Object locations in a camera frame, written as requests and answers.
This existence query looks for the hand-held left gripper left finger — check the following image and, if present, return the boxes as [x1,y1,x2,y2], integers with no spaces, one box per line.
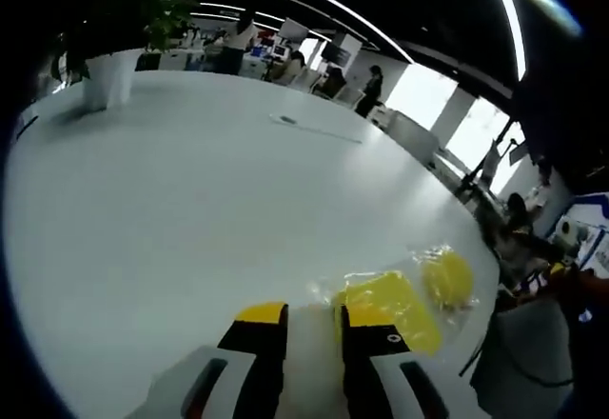
[137,300,290,419]

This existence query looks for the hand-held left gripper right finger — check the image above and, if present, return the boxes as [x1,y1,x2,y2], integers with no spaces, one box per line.
[338,303,465,419]

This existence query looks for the yellow square silicone block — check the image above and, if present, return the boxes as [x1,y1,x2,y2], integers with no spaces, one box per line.
[332,269,443,357]

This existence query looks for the yellow round silicone block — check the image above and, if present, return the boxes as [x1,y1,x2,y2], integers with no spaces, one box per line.
[421,251,475,309]

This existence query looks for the blue white sign board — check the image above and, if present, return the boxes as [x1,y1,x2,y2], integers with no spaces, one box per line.
[568,192,609,270]

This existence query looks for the round yellow sponge in bag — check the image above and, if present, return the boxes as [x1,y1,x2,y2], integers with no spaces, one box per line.
[403,242,481,315]

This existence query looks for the black tripod stand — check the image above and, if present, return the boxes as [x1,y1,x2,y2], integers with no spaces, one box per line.
[456,136,524,201]

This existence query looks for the clear plastic bag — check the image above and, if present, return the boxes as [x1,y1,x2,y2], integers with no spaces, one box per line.
[304,269,448,358]

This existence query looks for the straight ceiling light strip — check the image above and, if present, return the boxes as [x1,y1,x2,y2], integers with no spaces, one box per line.
[482,0,527,82]

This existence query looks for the dark display screen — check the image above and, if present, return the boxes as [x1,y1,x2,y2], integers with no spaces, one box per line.
[322,42,351,66]

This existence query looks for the green potted plant white pot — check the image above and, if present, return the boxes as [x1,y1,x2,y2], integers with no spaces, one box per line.
[49,0,201,113]

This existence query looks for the hanging display screen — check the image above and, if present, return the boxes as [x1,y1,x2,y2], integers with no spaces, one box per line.
[278,18,310,42]

